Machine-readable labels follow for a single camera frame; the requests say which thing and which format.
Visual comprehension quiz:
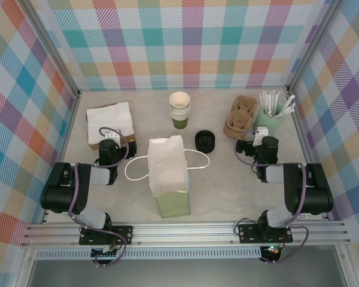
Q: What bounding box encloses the white printed paper gift bag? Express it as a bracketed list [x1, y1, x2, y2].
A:
[124, 134, 211, 219]

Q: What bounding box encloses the black plastic cup lid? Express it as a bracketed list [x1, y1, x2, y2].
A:
[194, 130, 217, 154]

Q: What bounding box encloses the brown cardboard napkin tray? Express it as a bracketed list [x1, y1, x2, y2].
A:
[89, 133, 136, 151]

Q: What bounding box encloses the mint green holder cup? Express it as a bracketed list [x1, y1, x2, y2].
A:
[254, 101, 285, 136]

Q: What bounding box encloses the white paper napkin stack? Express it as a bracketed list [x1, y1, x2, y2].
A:
[86, 101, 136, 146]

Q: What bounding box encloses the white wrapped stirrer stick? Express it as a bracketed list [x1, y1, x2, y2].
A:
[279, 103, 297, 120]
[264, 91, 273, 115]
[277, 94, 296, 117]
[258, 93, 269, 116]

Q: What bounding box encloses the left controller circuit board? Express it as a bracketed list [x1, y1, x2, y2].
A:
[90, 245, 122, 258]

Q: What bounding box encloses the controller circuit board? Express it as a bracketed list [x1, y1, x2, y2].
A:
[261, 244, 284, 257]
[90, 245, 122, 258]

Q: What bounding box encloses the right controller circuit board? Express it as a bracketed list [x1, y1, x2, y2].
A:
[261, 244, 284, 257]

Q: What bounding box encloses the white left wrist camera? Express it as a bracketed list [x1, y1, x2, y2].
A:
[104, 129, 121, 148]

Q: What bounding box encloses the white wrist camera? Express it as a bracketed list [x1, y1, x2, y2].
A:
[252, 126, 270, 147]
[104, 129, 121, 148]

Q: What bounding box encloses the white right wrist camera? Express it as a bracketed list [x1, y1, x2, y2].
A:
[252, 126, 270, 147]

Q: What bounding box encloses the aluminium right side rail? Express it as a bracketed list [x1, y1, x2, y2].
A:
[287, 86, 330, 221]

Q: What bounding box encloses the aluminium left side rail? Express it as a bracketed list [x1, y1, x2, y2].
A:
[41, 91, 81, 225]

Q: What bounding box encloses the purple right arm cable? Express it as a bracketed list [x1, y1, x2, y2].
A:
[233, 129, 311, 265]

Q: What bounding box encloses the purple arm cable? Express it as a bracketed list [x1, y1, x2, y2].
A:
[66, 127, 131, 268]
[233, 129, 311, 265]

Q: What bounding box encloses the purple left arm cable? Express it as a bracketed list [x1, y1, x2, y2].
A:
[66, 127, 131, 268]

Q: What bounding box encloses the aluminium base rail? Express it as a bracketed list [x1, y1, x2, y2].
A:
[20, 220, 351, 249]

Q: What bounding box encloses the perforated grey cable duct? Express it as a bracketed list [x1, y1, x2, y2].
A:
[35, 249, 263, 260]

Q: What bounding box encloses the aluminium right corner post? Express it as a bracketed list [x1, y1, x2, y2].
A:
[287, 0, 340, 93]

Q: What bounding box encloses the aluminium corner post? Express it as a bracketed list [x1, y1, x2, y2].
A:
[23, 0, 81, 99]
[287, 0, 340, 93]

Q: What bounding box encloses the aluminium left corner post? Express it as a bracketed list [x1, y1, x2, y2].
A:
[23, 0, 81, 99]

